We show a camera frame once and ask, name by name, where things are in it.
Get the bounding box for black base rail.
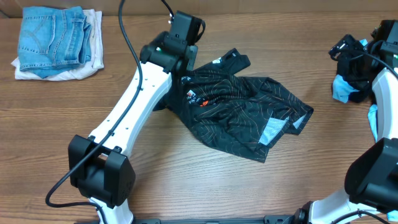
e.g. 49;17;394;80
131;215;294;224

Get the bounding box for black and light-blue garment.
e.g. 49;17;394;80
331;39;398;222

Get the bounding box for black printed cycling jersey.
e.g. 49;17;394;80
154;49;313;162

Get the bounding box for folded blue jeans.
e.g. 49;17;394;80
17;6;92;78

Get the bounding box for folded white cloth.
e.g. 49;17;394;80
11;9;104;82

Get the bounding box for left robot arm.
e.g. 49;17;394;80
68;11;206;223

